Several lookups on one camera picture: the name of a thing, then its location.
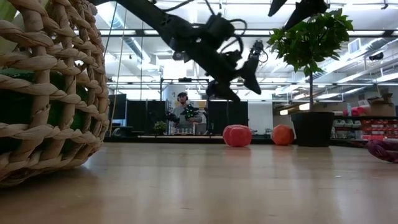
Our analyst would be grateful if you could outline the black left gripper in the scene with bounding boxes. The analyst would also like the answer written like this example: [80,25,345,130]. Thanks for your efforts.
[185,33,263,103]

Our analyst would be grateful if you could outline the orange pumpkin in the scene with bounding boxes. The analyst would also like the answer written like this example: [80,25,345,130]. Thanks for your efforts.
[222,124,253,147]

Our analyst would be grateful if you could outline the orange tangerine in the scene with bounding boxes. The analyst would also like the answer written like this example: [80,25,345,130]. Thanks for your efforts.
[271,124,295,146]

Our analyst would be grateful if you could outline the purple onion string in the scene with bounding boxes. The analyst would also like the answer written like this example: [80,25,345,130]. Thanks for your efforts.
[366,139,398,164]

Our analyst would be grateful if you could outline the green lime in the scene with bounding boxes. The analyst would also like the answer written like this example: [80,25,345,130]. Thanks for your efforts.
[0,70,91,153]

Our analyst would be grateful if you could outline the black partition panel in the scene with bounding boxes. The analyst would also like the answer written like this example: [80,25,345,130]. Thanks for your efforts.
[207,100,249,138]
[126,100,167,133]

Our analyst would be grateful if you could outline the green potted plant black pot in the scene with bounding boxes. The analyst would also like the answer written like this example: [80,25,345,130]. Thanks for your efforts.
[267,7,355,147]

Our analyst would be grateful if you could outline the person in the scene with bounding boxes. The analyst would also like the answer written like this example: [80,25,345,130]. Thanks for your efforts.
[170,91,208,136]

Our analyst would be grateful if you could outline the white air vent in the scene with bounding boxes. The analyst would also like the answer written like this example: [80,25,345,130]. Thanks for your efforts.
[348,37,362,55]

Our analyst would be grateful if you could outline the black ceiling device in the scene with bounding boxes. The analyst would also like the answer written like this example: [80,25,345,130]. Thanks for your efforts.
[368,51,385,62]

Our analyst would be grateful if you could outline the small potted plant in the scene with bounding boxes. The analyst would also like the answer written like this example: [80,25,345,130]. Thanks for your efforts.
[154,120,169,136]

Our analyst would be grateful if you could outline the red pink bag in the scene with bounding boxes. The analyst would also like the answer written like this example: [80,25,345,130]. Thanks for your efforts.
[343,106,368,117]

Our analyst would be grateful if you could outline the black monitor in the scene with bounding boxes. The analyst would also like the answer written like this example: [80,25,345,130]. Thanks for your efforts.
[107,93,127,121]

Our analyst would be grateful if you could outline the cardboard box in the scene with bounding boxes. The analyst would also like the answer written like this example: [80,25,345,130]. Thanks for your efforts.
[366,93,397,118]

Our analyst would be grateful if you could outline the shelf with red bins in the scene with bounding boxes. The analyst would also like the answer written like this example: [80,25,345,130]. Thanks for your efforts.
[332,117,398,141]

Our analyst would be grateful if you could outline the black ceiling spotlight with cable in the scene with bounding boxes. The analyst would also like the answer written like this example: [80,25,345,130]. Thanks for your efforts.
[248,39,269,63]

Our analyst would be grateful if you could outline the black aluminium table frame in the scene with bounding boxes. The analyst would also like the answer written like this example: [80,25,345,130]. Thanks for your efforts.
[102,135,299,145]

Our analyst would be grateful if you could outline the woven straw basket with handles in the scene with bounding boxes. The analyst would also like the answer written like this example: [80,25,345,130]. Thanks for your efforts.
[0,0,110,187]

